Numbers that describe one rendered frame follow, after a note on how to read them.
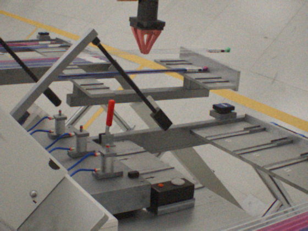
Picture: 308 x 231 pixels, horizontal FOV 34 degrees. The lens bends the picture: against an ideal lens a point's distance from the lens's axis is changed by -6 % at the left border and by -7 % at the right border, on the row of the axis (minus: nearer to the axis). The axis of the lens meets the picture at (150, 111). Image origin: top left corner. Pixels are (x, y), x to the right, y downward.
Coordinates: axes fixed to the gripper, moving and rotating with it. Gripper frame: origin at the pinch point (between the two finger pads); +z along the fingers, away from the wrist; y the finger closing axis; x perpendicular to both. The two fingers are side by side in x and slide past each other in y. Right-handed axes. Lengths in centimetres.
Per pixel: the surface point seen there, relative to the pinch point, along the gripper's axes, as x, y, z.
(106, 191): -36, 58, 10
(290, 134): 23.8, 38.0, 13.9
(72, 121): 27, -127, 66
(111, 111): -20.3, 24.1, 8.4
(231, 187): 69, -37, 71
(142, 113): 5.5, -8.6, 21.5
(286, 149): 18.4, 42.8, 15.6
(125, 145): -16.7, 25.1, 16.5
